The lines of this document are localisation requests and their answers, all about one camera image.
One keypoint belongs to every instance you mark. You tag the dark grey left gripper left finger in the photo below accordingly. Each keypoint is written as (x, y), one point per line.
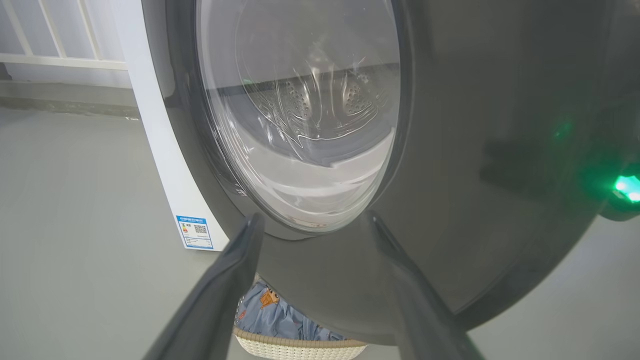
(215, 305)

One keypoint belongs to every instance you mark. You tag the blue cartoon print garment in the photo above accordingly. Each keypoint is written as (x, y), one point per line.
(280, 317)

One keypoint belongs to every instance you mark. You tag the blue energy label sticker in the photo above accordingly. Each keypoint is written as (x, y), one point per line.
(195, 232)

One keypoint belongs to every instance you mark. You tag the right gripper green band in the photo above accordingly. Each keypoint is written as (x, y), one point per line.
(625, 202)

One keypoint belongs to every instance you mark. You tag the white front-load washing machine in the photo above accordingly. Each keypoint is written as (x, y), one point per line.
(160, 150)

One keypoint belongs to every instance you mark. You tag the dark grey glass washer door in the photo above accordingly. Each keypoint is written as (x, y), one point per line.
(475, 150)

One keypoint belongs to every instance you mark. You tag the white barred railing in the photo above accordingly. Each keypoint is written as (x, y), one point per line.
(60, 61)

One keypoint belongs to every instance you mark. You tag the cream perforated laundry basket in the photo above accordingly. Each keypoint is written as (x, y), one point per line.
(300, 350)

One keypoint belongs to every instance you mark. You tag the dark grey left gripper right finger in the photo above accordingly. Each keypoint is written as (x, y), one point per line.
(420, 320)

